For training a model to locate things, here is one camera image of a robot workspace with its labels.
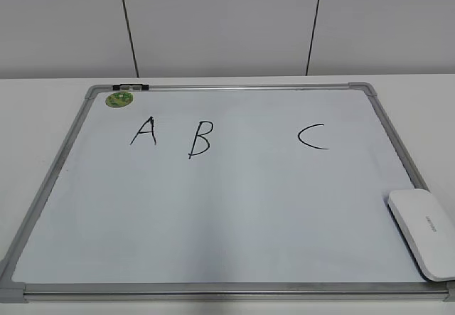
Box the white rectangular whiteboard eraser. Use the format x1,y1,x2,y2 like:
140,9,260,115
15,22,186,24
387,188,454,282

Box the green round magnet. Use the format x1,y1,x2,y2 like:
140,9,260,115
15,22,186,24
105,92,134,108

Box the white magnetic whiteboard grey frame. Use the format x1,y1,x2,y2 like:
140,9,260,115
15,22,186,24
1,82,454,303

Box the black clip on board frame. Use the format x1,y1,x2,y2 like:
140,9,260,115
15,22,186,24
112,84,149,91

